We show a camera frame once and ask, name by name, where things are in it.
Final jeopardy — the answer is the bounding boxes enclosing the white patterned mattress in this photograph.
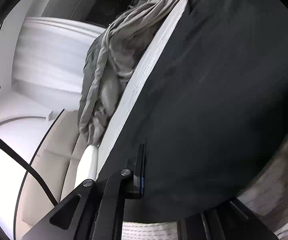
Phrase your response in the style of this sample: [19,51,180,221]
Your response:
[93,0,288,240]

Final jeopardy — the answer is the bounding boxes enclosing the white pillow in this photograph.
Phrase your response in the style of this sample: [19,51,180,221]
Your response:
[61,145,98,200]

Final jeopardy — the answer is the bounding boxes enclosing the grey crumpled duvet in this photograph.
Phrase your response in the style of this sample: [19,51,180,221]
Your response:
[77,0,180,146]

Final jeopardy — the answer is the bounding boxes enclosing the black pants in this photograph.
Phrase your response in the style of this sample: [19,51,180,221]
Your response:
[96,0,288,223]

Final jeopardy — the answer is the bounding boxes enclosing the beige padded headboard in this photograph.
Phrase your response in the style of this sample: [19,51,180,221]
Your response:
[15,111,87,239]

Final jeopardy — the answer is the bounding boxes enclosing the black cable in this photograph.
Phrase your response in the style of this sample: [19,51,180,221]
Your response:
[0,127,59,205]

